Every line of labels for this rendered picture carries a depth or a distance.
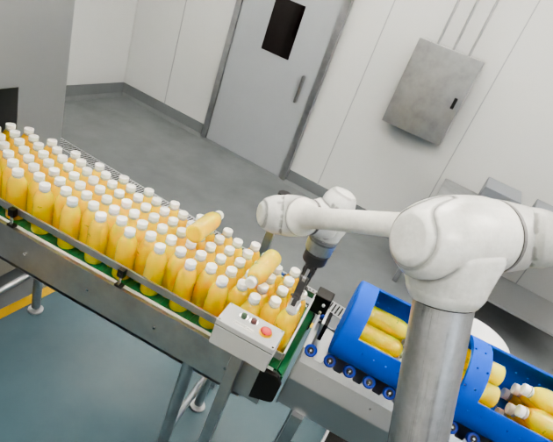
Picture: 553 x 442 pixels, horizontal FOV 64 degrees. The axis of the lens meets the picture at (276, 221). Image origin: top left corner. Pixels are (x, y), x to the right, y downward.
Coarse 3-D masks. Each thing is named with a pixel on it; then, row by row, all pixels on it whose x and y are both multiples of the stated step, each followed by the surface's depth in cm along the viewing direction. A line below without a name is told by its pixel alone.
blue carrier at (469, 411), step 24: (360, 288) 152; (360, 312) 146; (408, 312) 164; (336, 336) 148; (360, 360) 148; (384, 360) 144; (480, 360) 141; (504, 360) 158; (480, 384) 138; (504, 384) 162; (528, 384) 159; (552, 384) 155; (456, 408) 141; (480, 408) 138; (504, 408) 161; (480, 432) 144; (504, 432) 138; (528, 432) 135
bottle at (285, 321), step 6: (282, 312) 147; (288, 312) 145; (276, 318) 148; (282, 318) 146; (288, 318) 145; (294, 318) 146; (276, 324) 147; (282, 324) 146; (288, 324) 145; (294, 324) 146; (282, 330) 146; (288, 330) 146; (288, 336) 148; (282, 342) 149; (282, 348) 151
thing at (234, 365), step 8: (232, 360) 144; (240, 360) 143; (232, 368) 145; (240, 368) 147; (224, 376) 148; (232, 376) 147; (224, 384) 149; (232, 384) 148; (224, 392) 150; (216, 400) 153; (224, 400) 152; (216, 408) 155; (208, 416) 158; (216, 416) 156; (208, 424) 159; (216, 424) 161; (208, 432) 161; (200, 440) 164; (208, 440) 163
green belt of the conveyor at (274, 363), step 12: (24, 228) 172; (48, 240) 171; (72, 252) 170; (132, 288) 164; (156, 300) 163; (168, 300) 165; (180, 312) 161; (312, 312) 188; (300, 336) 173; (276, 360) 157; (288, 360) 160
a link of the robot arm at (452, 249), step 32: (416, 224) 67; (448, 224) 65; (480, 224) 66; (512, 224) 70; (416, 256) 66; (448, 256) 64; (480, 256) 66; (512, 256) 71; (416, 288) 71; (448, 288) 67; (480, 288) 68; (416, 320) 73; (448, 320) 70; (416, 352) 73; (448, 352) 71; (416, 384) 74; (448, 384) 72; (416, 416) 74; (448, 416) 74
